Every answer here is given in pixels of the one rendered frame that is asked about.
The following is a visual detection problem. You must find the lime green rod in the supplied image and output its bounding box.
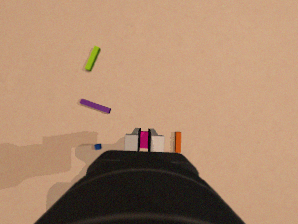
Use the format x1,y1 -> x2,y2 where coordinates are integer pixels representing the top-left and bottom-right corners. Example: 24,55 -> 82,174
85,46 -> 100,72

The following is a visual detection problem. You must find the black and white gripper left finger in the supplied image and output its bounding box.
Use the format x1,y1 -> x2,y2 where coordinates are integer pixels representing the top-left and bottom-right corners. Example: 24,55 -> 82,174
124,128 -> 141,151

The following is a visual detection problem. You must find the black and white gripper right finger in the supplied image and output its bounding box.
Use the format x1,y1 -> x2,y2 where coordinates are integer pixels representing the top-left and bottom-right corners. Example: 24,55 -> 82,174
148,128 -> 165,152

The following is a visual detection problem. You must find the orange rod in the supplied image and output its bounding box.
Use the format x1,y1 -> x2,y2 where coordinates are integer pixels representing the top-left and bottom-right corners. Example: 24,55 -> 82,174
175,132 -> 181,153

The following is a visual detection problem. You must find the purple rod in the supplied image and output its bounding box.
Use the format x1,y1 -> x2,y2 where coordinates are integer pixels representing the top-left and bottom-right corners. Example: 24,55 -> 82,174
80,99 -> 111,113

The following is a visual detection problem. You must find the magenta rod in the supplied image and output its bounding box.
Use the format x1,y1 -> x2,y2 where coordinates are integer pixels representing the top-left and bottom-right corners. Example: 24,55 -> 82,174
140,131 -> 148,148

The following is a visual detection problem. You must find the small blue cube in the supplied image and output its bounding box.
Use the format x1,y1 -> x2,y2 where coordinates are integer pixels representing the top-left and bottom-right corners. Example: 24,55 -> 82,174
95,143 -> 102,150

